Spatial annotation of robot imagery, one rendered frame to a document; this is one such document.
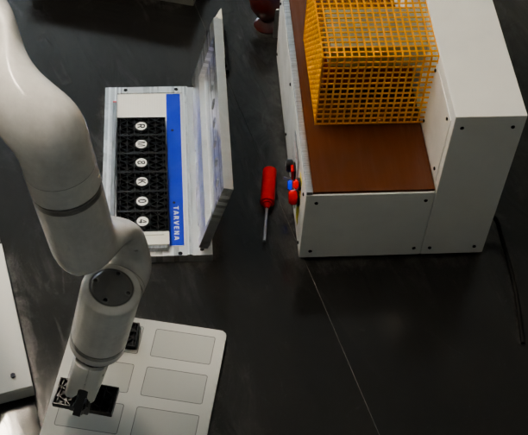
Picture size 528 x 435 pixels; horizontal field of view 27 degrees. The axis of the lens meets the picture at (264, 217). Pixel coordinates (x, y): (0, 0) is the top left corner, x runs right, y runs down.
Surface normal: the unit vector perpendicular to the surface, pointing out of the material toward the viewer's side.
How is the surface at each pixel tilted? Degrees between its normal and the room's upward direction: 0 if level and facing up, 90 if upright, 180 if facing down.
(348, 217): 90
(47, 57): 0
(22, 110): 45
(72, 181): 84
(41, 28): 0
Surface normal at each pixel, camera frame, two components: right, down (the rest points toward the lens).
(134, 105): 0.04, -0.62
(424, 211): 0.07, 0.78
